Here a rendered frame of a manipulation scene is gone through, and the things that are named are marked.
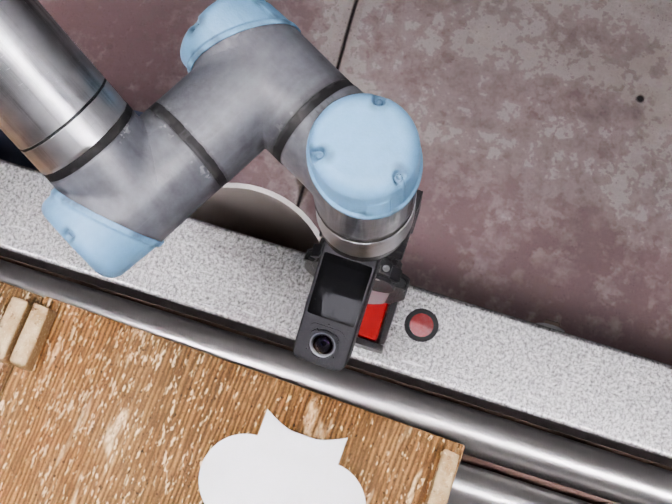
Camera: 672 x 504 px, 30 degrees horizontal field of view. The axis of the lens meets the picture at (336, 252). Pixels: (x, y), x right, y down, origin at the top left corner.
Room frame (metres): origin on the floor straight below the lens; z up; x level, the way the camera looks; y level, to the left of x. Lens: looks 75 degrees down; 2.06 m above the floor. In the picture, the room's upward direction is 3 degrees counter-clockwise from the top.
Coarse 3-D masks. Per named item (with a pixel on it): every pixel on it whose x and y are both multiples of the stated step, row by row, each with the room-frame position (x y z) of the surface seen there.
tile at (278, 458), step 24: (264, 432) 0.14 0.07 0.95; (288, 432) 0.14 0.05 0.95; (216, 456) 0.13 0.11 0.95; (240, 456) 0.12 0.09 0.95; (264, 456) 0.12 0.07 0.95; (288, 456) 0.12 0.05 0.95; (312, 456) 0.12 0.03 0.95; (336, 456) 0.12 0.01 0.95; (216, 480) 0.10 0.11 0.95; (240, 480) 0.10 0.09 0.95; (264, 480) 0.10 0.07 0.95; (288, 480) 0.10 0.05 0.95; (312, 480) 0.10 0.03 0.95; (336, 480) 0.10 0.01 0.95
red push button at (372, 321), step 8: (368, 304) 0.26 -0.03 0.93; (376, 304) 0.26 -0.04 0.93; (384, 304) 0.26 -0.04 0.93; (368, 312) 0.25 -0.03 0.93; (376, 312) 0.25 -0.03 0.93; (384, 312) 0.25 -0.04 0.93; (368, 320) 0.24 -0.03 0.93; (376, 320) 0.24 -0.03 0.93; (360, 328) 0.24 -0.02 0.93; (368, 328) 0.24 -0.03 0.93; (376, 328) 0.24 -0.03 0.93; (360, 336) 0.23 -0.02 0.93; (368, 336) 0.23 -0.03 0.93; (376, 336) 0.23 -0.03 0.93
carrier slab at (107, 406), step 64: (64, 320) 0.26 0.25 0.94; (64, 384) 0.20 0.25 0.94; (128, 384) 0.19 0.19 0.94; (192, 384) 0.19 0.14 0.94; (256, 384) 0.19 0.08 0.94; (0, 448) 0.14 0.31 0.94; (64, 448) 0.14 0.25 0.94; (128, 448) 0.14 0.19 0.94; (192, 448) 0.13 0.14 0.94; (384, 448) 0.13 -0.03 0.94; (448, 448) 0.12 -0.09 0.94
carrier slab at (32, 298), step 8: (0, 288) 0.29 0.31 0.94; (8, 288) 0.29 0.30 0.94; (16, 288) 0.29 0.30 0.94; (0, 296) 0.28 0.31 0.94; (8, 296) 0.28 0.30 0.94; (16, 296) 0.28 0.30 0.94; (24, 296) 0.28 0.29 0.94; (32, 296) 0.28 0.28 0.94; (40, 296) 0.28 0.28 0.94; (0, 304) 0.28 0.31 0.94; (8, 304) 0.28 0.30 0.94; (32, 304) 0.27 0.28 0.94; (40, 304) 0.27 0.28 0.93; (0, 312) 0.27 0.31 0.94; (0, 320) 0.26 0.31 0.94; (0, 368) 0.22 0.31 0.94; (8, 368) 0.22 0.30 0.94; (0, 376) 0.21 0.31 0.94; (8, 376) 0.21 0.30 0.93; (0, 384) 0.20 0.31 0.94; (0, 392) 0.19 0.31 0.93
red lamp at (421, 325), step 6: (414, 318) 0.25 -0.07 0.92; (420, 318) 0.25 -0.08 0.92; (426, 318) 0.25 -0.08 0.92; (414, 324) 0.24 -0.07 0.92; (420, 324) 0.24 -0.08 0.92; (426, 324) 0.24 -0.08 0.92; (432, 324) 0.24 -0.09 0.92; (414, 330) 0.24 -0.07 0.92; (420, 330) 0.24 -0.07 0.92; (426, 330) 0.24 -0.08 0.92; (420, 336) 0.23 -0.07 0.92
